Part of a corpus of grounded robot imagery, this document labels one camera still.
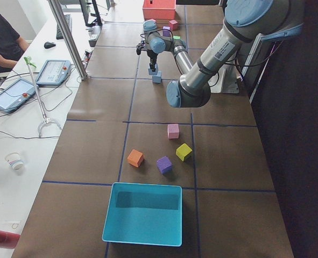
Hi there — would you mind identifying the black computer mouse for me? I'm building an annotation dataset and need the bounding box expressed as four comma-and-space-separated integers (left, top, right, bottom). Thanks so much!
44, 41, 56, 49

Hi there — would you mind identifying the paper cup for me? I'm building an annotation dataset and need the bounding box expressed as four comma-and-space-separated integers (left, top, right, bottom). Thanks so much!
5, 152, 24, 170

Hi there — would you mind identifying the near teach pendant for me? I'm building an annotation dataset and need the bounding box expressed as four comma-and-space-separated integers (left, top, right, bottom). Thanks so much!
0, 78, 35, 113

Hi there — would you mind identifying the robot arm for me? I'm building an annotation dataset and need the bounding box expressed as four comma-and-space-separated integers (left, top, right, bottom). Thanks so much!
136, 1, 305, 108

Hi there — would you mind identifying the grabber reach tool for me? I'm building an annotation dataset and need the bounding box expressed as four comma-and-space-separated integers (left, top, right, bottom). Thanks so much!
24, 56, 62, 138

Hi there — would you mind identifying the teach pendant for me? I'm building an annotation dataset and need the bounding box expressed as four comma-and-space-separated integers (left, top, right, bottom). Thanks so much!
0, 78, 35, 113
36, 60, 71, 88

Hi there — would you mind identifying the red bottle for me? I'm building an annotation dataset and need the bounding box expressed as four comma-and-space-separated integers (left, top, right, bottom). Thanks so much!
0, 231, 20, 249

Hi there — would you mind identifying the pink foam block left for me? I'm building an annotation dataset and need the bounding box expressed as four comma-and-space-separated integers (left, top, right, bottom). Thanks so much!
167, 124, 180, 139

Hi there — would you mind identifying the purple foam block left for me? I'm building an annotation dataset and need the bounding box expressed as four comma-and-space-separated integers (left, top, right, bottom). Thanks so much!
157, 156, 173, 174

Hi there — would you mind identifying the teal plastic bin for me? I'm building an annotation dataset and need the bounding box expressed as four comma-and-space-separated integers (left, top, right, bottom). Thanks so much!
102, 182, 182, 247

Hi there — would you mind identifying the aluminium frame post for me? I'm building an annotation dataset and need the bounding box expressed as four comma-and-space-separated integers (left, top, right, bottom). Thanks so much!
48, 0, 88, 81

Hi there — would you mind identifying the purple foam block right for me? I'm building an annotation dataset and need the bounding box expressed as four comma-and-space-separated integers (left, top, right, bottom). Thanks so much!
162, 26, 171, 37

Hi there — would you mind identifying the magenta foam block lower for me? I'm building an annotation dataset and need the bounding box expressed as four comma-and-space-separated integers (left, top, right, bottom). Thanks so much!
168, 19, 179, 31

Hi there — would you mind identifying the yellow foam block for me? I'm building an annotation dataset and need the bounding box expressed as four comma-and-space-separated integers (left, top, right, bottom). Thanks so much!
175, 143, 193, 162

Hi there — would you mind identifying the purple foam block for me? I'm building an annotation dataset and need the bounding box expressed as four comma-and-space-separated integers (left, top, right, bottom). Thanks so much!
157, 156, 173, 174
162, 26, 171, 37

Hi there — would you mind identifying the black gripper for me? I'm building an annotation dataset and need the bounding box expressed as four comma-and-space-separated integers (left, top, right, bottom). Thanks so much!
147, 50, 158, 72

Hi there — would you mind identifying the black keyboard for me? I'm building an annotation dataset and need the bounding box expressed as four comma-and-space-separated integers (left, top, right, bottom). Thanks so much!
55, 13, 73, 40

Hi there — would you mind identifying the far teach pendant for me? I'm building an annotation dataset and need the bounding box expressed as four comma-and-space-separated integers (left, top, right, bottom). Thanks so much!
36, 60, 71, 88

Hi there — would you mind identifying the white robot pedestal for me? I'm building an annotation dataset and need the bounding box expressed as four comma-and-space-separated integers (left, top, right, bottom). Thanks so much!
208, 64, 239, 94

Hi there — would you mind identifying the red plastic bin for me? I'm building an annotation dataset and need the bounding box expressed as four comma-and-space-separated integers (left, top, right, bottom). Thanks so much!
142, 0, 176, 20

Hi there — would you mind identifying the orange foam block left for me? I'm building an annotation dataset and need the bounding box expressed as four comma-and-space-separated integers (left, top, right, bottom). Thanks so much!
127, 149, 144, 168

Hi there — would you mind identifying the person in black shirt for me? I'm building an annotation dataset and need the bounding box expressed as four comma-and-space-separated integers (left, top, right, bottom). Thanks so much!
0, 14, 29, 73

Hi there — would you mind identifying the light blue foam block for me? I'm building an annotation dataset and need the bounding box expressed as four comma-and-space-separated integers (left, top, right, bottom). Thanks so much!
148, 63, 159, 76
152, 71, 162, 83

